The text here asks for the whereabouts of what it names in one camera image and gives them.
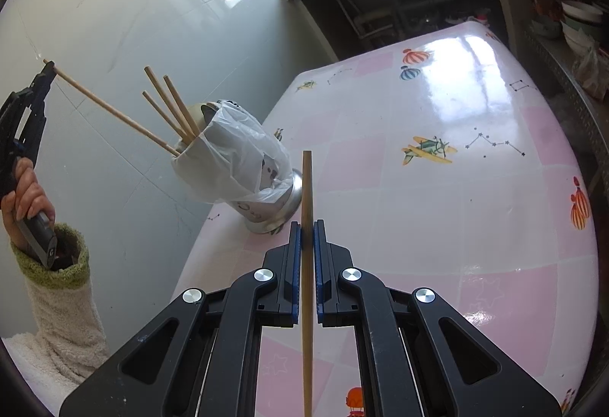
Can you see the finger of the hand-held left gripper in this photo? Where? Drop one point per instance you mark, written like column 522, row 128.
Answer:
column 46, row 79

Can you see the metal utensil holder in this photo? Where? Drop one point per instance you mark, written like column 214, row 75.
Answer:
column 266, row 212

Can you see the white plastic bag liner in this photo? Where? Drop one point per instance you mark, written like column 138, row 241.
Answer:
column 228, row 150

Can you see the stack of ceramic bowls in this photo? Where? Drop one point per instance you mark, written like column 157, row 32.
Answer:
column 583, row 24

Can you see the clear crumpled plastic bag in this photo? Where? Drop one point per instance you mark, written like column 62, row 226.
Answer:
column 592, row 72

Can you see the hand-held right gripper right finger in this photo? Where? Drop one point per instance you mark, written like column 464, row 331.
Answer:
column 318, row 288

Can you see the white fluffy clothing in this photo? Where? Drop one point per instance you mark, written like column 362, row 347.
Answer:
column 24, row 360

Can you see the perforated metal rack shelf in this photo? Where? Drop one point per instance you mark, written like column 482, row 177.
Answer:
column 583, row 112

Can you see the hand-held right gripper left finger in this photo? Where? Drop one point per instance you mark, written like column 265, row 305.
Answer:
column 296, row 284

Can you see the person's left hand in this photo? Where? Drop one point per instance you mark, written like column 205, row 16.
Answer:
column 28, row 193

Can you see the person's left forearm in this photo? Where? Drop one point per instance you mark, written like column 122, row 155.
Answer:
column 62, row 317

